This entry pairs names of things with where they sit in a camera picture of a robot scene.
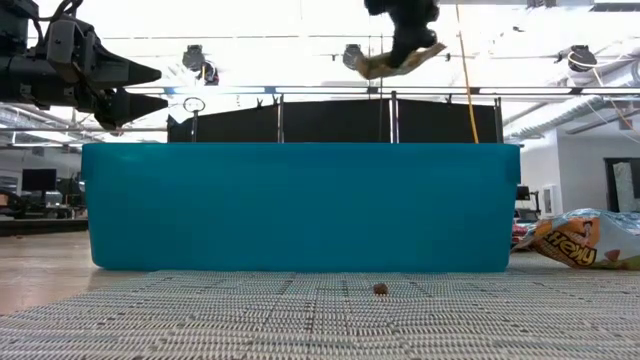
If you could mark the white wall box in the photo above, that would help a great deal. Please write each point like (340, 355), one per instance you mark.
(549, 200)

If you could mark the small brown crumb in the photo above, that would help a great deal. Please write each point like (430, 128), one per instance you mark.
(380, 289)

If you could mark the grey mesh table mat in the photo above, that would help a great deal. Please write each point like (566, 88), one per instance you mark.
(320, 325)

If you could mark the black computer monitor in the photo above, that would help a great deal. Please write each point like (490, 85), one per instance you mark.
(39, 180)

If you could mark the black table edge rail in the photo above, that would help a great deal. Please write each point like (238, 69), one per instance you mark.
(40, 227)

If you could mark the black backdrop curtain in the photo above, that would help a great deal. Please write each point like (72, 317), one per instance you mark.
(335, 122)

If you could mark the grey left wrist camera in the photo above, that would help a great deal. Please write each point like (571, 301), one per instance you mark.
(62, 42)

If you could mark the horizontal metal frame rail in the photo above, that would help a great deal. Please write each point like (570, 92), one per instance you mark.
(320, 90)

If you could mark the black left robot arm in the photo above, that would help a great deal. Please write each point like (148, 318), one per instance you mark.
(15, 70)

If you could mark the red green Chewy granola bar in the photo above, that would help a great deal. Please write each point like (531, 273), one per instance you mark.
(522, 236)

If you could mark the metal frame post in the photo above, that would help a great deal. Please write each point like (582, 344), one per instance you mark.
(281, 122)
(394, 120)
(499, 122)

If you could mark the teal plastic bin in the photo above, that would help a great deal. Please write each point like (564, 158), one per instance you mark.
(300, 207)

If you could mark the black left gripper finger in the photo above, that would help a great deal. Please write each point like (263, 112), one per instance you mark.
(127, 74)
(132, 106)

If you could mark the black red hanging device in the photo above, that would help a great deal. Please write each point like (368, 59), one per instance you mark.
(211, 74)

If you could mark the dark door frame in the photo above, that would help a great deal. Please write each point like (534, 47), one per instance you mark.
(609, 185)

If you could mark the thin black vertical rod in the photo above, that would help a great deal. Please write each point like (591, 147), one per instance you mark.
(381, 115)

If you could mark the orange Chewy granola bar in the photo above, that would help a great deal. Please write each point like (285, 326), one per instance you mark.
(575, 247)

